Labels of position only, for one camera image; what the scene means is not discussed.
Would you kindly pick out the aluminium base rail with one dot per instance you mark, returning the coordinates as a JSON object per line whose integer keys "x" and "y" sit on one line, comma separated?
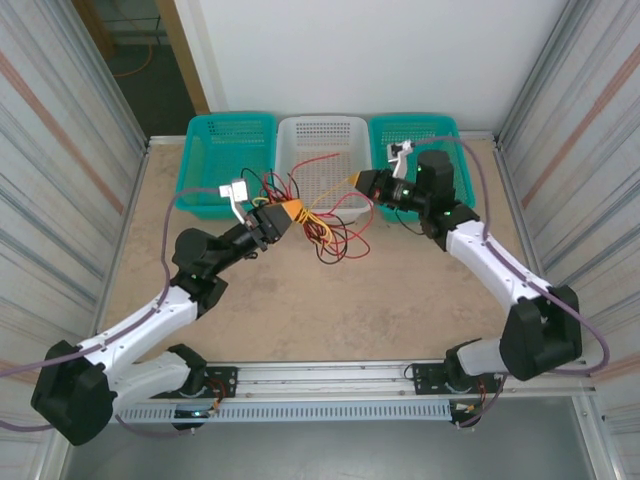
{"x": 325, "y": 372}

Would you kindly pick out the wooden door frame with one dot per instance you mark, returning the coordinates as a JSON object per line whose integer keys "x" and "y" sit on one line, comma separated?
{"x": 182, "y": 50}

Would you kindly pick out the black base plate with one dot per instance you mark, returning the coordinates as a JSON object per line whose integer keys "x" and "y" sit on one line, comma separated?
{"x": 425, "y": 377}
{"x": 225, "y": 375}

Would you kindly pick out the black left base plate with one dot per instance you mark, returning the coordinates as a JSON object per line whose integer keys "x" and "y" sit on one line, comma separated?
{"x": 225, "y": 375}

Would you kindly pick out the white plastic basket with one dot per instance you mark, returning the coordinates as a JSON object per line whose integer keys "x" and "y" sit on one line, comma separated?
{"x": 325, "y": 135}

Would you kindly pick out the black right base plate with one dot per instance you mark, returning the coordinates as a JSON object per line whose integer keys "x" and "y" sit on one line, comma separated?
{"x": 425, "y": 377}

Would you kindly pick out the brown wooden board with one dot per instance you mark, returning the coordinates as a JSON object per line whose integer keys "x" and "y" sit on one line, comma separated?
{"x": 92, "y": 20}

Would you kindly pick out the teal plastic basket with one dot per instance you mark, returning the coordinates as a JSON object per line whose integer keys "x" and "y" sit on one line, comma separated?
{"x": 390, "y": 131}
{"x": 220, "y": 150}

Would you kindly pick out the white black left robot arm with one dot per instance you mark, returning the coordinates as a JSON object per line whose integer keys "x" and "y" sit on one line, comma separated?
{"x": 140, "y": 325}

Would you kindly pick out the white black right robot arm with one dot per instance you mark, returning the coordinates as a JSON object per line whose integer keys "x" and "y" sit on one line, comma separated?
{"x": 475, "y": 260}

